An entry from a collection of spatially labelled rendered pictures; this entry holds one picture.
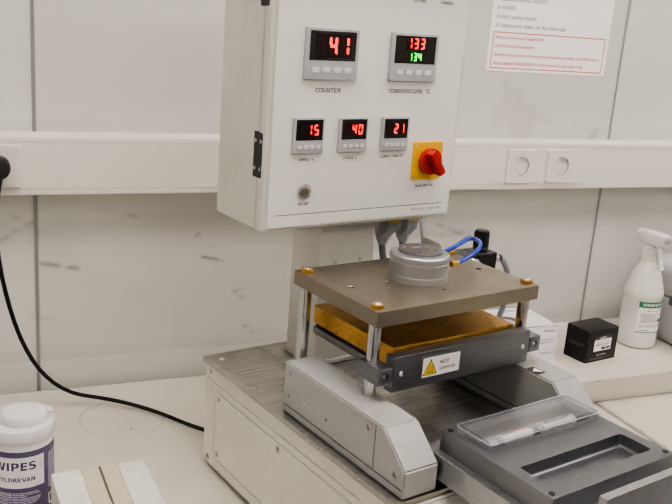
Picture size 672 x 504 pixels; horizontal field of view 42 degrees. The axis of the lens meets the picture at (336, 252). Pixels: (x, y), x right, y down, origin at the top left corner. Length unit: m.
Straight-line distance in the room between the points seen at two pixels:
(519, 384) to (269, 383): 0.34
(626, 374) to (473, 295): 0.76
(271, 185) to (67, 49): 0.53
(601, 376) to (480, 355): 0.69
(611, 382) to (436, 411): 0.65
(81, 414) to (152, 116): 0.52
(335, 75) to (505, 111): 0.75
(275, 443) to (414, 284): 0.28
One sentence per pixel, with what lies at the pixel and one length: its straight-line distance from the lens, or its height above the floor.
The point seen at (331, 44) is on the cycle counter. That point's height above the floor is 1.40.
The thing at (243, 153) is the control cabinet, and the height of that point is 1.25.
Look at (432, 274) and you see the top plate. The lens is 1.12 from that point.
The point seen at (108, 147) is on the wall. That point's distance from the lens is 1.52.
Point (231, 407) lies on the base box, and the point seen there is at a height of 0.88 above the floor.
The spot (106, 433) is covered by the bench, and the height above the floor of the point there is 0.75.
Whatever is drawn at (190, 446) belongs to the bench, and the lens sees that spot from 1.45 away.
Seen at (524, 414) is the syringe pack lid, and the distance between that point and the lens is 1.06.
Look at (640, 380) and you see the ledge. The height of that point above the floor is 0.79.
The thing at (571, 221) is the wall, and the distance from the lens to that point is 2.02.
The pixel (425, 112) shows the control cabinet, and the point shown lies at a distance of 1.27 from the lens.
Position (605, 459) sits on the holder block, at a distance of 1.05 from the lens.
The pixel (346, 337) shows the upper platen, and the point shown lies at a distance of 1.12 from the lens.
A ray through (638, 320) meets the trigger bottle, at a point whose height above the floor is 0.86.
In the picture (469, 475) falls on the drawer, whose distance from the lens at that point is 0.98.
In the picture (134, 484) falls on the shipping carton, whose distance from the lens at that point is 1.18.
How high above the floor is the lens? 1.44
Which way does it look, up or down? 15 degrees down
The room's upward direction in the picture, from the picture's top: 4 degrees clockwise
